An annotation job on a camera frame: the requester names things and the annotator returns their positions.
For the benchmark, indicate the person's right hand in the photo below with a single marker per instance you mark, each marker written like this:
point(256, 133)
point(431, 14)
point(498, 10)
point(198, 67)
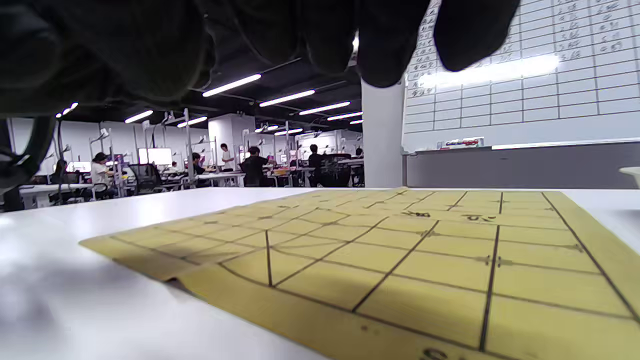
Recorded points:
point(125, 50)

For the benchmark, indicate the yellow chess board mat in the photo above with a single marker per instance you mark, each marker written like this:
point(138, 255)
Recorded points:
point(400, 280)

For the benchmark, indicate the computer monitor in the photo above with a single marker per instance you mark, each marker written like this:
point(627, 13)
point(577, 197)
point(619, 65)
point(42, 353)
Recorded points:
point(156, 156)

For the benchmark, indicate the row of ceiling light strips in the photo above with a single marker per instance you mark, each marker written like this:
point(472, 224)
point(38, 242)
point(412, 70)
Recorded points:
point(232, 85)

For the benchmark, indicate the black mesh office chair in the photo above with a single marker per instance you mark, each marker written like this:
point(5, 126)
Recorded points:
point(334, 172)
point(145, 177)

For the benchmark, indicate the white office desk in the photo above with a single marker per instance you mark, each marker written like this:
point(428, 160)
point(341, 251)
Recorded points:
point(55, 188)
point(220, 175)

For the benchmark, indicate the pack of coloured magnets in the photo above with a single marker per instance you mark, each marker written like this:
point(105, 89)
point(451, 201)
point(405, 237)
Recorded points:
point(462, 143)

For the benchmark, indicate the whiteboard on metal stand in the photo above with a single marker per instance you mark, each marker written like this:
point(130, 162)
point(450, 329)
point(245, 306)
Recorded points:
point(550, 100)

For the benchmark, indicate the beige plastic tray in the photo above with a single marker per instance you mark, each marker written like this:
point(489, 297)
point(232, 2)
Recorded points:
point(632, 175)

